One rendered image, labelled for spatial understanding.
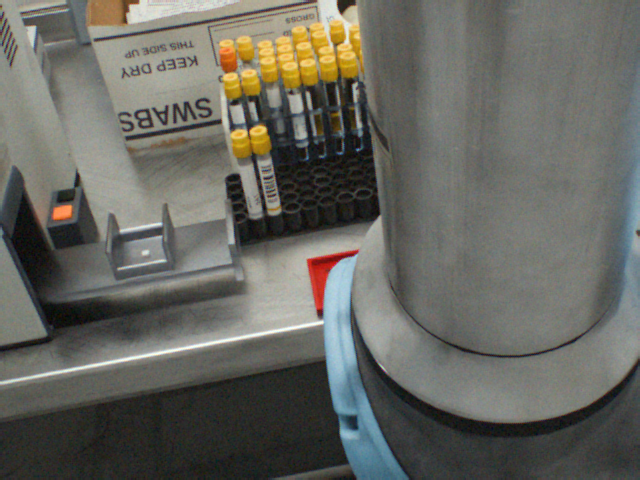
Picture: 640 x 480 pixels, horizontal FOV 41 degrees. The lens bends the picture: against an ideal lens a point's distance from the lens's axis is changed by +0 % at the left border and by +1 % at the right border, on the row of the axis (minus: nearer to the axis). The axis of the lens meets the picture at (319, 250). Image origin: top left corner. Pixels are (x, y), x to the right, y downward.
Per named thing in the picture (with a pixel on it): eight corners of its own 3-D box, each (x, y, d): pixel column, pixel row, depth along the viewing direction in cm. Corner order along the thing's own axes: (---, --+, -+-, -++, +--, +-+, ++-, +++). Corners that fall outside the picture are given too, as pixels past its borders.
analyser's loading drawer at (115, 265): (4, 324, 73) (-19, 278, 69) (16, 274, 78) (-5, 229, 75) (243, 279, 73) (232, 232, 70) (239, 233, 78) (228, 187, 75)
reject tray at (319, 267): (317, 316, 71) (316, 309, 71) (307, 265, 77) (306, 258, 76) (397, 301, 72) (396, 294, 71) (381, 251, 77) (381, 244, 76)
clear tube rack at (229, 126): (236, 186, 88) (222, 126, 83) (231, 137, 96) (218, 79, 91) (431, 150, 88) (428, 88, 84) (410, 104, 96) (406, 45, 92)
